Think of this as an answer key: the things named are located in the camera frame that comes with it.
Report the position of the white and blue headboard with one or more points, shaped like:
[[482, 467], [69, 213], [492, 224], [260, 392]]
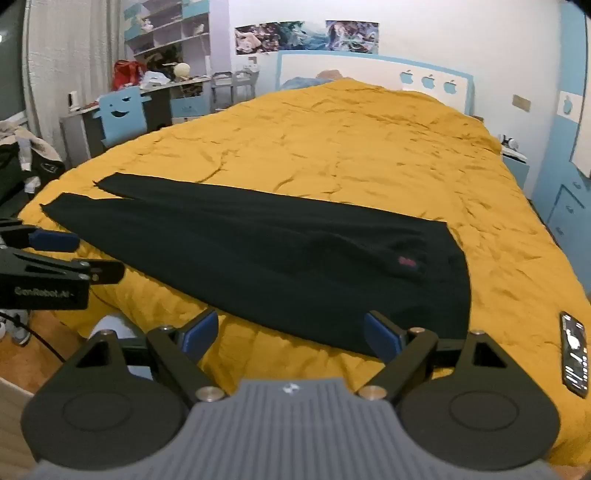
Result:
[[369, 69]]

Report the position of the wooden bed frame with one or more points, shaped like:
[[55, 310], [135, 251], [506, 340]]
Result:
[[11, 415]]

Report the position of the blue chair with face cutout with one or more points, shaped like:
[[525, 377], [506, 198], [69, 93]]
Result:
[[122, 117]]

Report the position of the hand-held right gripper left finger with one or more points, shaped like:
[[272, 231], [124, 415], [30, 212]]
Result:
[[201, 331]]

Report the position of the black remote control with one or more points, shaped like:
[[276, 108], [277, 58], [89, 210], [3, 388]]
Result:
[[575, 355]]

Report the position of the small white camera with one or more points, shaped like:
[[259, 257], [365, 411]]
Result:
[[73, 101]]

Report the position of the wall switch plate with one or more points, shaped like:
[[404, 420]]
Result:
[[521, 102]]

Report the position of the grey shoe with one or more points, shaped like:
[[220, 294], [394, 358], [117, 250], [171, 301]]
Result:
[[18, 330]]

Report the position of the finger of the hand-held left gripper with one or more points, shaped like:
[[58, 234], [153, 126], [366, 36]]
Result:
[[106, 272], [53, 241]]

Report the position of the white and blue shelf unit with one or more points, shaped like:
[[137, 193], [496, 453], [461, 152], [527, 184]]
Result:
[[173, 25]]

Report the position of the black pants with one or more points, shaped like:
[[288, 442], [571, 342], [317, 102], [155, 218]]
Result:
[[231, 258]]

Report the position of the white curtain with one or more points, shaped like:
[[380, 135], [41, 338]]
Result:
[[69, 60]]

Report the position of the cream round ball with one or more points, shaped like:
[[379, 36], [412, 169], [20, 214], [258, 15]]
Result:
[[182, 70]]

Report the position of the yellow blanket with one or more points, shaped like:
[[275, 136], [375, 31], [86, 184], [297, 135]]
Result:
[[346, 147]]

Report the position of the blue wardrobe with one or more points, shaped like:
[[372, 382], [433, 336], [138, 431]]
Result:
[[561, 203]]

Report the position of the grey desk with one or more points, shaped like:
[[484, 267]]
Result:
[[159, 104]]

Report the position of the wall poster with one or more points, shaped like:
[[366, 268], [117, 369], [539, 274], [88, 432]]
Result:
[[353, 37], [277, 38]]

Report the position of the blue nightstand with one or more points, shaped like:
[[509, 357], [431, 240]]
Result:
[[516, 168]]

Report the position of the white board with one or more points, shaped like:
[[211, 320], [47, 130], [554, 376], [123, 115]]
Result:
[[582, 138]]

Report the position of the white cloth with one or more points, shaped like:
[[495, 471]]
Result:
[[154, 82]]

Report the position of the small white gadget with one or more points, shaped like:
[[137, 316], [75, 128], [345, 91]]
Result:
[[510, 142]]

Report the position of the grey metal chair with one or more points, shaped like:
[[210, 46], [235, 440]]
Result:
[[235, 87]]

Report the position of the red bag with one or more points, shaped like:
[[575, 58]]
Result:
[[128, 74]]

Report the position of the pile of clothes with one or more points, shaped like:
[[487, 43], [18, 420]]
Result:
[[27, 157]]

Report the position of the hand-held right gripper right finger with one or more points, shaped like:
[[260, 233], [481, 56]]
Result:
[[381, 337]]

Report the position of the blue pillow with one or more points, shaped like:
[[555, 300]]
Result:
[[300, 83]]

